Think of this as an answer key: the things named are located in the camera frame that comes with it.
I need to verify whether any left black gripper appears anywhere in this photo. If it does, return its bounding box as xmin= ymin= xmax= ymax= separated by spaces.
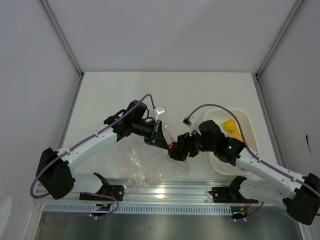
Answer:
xmin=132 ymin=119 xmax=169 ymax=150

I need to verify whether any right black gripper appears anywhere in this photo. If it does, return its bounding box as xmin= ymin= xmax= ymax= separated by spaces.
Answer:
xmin=170 ymin=128 xmax=216 ymax=162

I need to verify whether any clear pink zip top bag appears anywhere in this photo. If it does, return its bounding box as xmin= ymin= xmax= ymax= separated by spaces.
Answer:
xmin=117 ymin=134 xmax=191 ymax=193

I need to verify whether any yellow toy pear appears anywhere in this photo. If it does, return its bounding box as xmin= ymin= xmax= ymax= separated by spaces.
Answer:
xmin=223 ymin=119 xmax=238 ymax=133

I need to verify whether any orange toy fruit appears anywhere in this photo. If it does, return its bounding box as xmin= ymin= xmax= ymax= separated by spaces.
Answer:
xmin=229 ymin=132 xmax=244 ymax=142

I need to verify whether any dark red toy apple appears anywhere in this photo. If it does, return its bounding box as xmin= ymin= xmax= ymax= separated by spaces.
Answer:
xmin=168 ymin=141 xmax=178 ymax=154

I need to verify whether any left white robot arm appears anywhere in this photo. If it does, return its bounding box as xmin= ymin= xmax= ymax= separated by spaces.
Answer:
xmin=36 ymin=100 xmax=169 ymax=201

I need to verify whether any white perforated plastic basket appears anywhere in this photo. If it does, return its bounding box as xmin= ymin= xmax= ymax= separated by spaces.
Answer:
xmin=203 ymin=108 xmax=259 ymax=176

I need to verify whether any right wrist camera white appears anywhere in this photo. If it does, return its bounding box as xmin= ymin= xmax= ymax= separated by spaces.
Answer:
xmin=182 ymin=117 xmax=200 ymax=135

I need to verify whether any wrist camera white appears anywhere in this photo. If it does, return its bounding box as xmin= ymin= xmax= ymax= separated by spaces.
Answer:
xmin=182 ymin=117 xmax=200 ymax=135
xmin=154 ymin=106 xmax=166 ymax=120

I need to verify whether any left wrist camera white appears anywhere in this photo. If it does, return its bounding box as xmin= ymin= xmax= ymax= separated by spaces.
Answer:
xmin=154 ymin=106 xmax=166 ymax=120

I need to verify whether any aluminium mounting rail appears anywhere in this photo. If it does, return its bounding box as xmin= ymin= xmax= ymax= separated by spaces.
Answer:
xmin=33 ymin=178 xmax=306 ymax=206

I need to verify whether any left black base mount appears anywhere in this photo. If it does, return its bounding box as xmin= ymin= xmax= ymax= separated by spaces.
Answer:
xmin=79 ymin=185 xmax=125 ymax=202

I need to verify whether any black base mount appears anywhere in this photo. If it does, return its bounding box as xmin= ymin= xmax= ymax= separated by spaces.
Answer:
xmin=79 ymin=185 xmax=125 ymax=202
xmin=208 ymin=187 xmax=259 ymax=204

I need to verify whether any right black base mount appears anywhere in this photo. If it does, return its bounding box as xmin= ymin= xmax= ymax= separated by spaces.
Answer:
xmin=208 ymin=187 xmax=259 ymax=204

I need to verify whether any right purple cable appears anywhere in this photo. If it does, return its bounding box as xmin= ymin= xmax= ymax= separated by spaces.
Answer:
xmin=186 ymin=104 xmax=320 ymax=222

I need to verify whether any right aluminium frame post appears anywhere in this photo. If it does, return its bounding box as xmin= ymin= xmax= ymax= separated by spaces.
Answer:
xmin=255 ymin=0 xmax=307 ymax=81

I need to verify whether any aluminium frame post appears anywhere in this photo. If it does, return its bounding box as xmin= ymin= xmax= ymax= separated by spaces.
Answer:
xmin=38 ymin=0 xmax=84 ymax=78
xmin=255 ymin=0 xmax=307 ymax=81

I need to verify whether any white slotted cable duct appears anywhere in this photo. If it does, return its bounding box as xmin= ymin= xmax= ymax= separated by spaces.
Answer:
xmin=43 ymin=202 xmax=233 ymax=216

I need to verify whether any left aluminium frame post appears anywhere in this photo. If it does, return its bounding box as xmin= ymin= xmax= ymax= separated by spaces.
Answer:
xmin=38 ymin=0 xmax=84 ymax=78

